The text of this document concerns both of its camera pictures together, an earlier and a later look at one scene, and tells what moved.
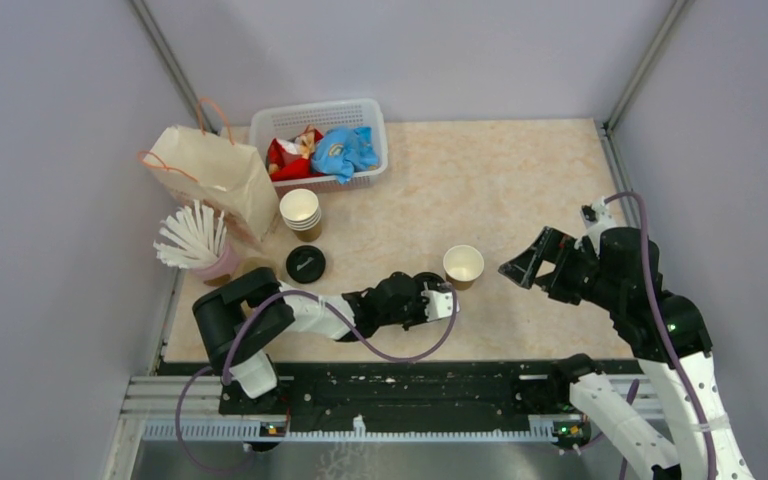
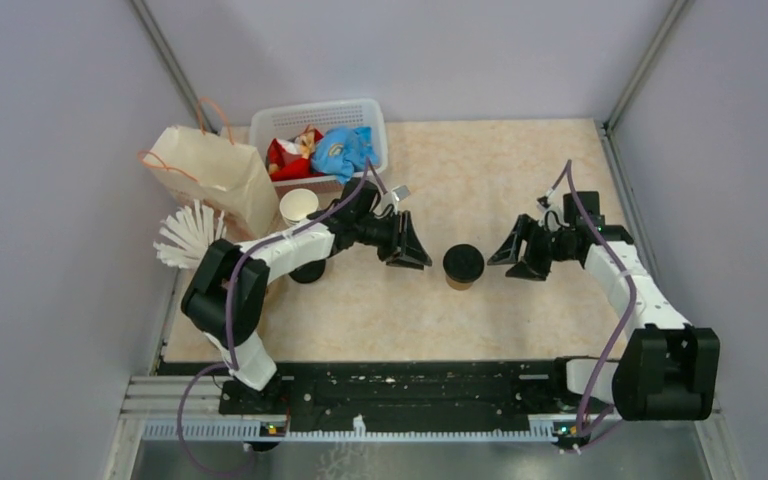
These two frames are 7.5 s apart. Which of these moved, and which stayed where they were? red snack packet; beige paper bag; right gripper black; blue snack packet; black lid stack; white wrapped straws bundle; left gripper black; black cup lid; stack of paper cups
Moved: black cup lid; left gripper black; right gripper black
Stayed: beige paper bag; blue snack packet; stack of paper cups; red snack packet; white wrapped straws bundle; black lid stack
